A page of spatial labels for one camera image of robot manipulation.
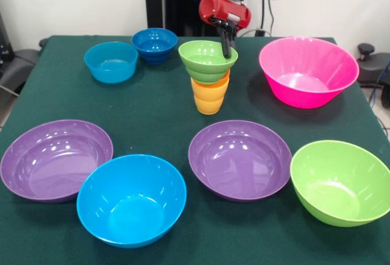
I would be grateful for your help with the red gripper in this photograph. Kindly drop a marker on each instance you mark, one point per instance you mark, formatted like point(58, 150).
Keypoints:
point(226, 10)

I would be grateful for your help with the small green bowl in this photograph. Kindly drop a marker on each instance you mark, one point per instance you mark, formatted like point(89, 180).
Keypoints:
point(204, 61)

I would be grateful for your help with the orange cup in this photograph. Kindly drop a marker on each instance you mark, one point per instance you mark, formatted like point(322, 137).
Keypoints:
point(210, 84)

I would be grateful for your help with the purple bowl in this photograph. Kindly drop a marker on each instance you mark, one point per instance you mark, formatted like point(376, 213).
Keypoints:
point(237, 161)
point(55, 164)

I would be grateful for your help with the yellow cup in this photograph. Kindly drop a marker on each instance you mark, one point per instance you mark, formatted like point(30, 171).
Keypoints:
point(210, 100)

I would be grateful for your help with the small dark blue bowl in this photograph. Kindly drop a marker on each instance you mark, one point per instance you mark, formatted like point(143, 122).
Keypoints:
point(154, 49)

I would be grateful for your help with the large pink bowl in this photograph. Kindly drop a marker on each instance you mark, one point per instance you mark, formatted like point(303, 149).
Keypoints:
point(304, 76)

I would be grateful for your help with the small light blue bowl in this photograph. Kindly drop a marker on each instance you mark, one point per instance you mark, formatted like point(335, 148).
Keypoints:
point(109, 61)

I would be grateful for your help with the black knobbed equipment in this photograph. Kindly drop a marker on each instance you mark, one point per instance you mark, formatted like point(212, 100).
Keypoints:
point(365, 50)

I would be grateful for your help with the large green bowl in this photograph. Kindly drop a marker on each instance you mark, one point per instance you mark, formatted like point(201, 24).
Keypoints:
point(338, 186)

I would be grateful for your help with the large blue bowl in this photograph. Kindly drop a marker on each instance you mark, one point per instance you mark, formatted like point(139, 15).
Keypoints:
point(131, 204)

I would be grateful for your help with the dark green table cloth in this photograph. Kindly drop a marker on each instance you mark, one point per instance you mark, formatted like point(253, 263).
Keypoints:
point(244, 234)

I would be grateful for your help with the black chair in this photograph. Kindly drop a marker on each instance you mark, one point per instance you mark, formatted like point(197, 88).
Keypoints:
point(15, 64)

